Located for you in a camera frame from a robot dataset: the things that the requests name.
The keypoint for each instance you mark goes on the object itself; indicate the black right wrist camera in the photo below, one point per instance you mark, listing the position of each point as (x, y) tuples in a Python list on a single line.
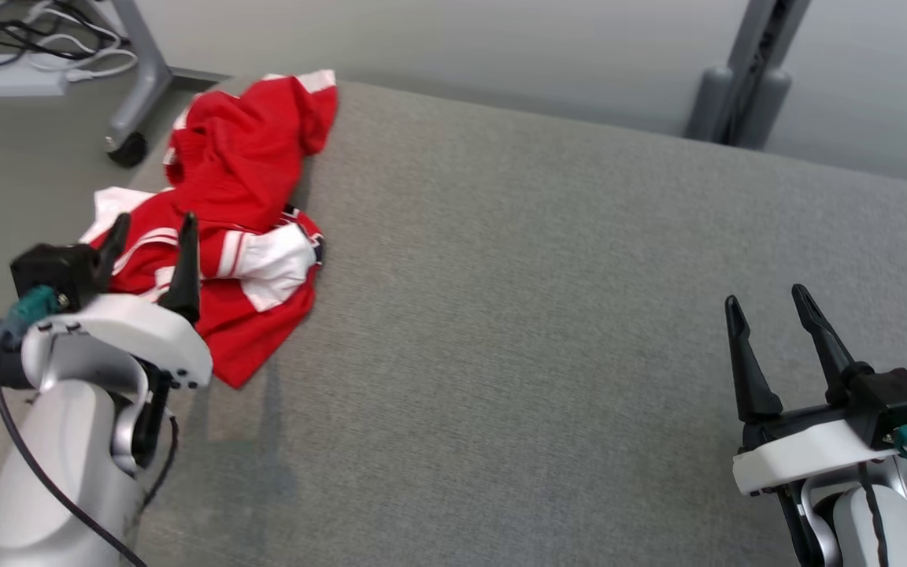
[(902, 402)]

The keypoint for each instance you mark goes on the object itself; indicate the black caster wheel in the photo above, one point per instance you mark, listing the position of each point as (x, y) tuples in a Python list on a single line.
[(127, 150)]

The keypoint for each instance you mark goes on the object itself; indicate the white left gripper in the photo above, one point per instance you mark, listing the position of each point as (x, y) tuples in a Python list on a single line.
[(131, 331)]

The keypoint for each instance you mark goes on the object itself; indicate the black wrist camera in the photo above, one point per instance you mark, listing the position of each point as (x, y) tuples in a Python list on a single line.
[(902, 402), (52, 272)]

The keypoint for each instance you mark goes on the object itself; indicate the grey metal partition post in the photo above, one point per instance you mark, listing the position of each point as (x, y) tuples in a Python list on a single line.
[(764, 47)]

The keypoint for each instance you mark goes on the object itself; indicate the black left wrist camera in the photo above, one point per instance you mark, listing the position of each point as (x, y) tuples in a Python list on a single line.
[(52, 272)]

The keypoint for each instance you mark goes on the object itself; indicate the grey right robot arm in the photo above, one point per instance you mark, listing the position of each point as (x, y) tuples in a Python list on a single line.
[(855, 528)]

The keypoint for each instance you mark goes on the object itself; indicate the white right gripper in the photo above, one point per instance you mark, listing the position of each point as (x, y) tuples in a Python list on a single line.
[(800, 457)]

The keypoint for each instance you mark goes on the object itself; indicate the white power strip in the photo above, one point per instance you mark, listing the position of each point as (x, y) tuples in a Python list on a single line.
[(16, 80)]

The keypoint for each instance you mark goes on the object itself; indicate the red shorts white trim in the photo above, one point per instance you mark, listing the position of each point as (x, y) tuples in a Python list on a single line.
[(241, 150)]

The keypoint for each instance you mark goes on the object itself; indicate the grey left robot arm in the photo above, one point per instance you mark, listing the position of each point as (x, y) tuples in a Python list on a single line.
[(68, 441)]

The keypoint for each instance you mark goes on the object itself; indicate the grey cylindrical post foot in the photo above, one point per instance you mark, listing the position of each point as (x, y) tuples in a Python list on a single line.
[(709, 102), (768, 106)]

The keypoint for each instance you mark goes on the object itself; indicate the red white-sleeved jersey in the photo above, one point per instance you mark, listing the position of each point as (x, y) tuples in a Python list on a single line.
[(257, 331)]

